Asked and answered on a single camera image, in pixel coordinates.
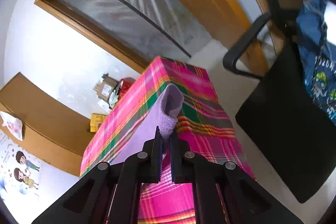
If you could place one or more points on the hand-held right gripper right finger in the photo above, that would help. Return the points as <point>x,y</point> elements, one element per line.
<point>173,161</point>

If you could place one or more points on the red container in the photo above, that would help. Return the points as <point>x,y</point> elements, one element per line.
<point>127,86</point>

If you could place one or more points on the clear plastic door curtain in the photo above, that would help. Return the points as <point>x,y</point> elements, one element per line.
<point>126,3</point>

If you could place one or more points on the wooden wardrobe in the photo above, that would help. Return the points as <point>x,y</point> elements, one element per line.
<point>39,119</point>

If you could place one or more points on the pink plaid blanket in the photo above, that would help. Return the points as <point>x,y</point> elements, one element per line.
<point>204,140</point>

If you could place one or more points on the white crumpled cloth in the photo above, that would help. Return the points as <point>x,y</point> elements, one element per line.
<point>331,22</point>

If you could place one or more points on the wooden door frame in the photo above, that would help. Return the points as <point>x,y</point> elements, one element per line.
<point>84,16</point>

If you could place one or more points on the blue denim bag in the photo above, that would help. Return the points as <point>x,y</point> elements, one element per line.
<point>315,56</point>

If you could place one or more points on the black mesh office chair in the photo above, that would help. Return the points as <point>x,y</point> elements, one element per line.
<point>275,134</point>

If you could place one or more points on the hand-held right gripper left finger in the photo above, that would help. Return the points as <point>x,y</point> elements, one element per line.
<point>157,161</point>

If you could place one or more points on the white red printed plastic bag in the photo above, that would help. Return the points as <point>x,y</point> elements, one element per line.
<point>13,125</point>

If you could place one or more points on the brown cardboard box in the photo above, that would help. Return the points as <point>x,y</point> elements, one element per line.
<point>106,90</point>

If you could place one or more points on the purple fleece garment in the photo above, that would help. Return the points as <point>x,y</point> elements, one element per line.
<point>168,121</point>

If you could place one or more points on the cartoon wall sticker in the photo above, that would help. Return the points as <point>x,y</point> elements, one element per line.
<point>23,169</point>

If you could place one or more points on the yellow printed bag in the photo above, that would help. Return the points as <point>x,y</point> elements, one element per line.
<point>97,123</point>

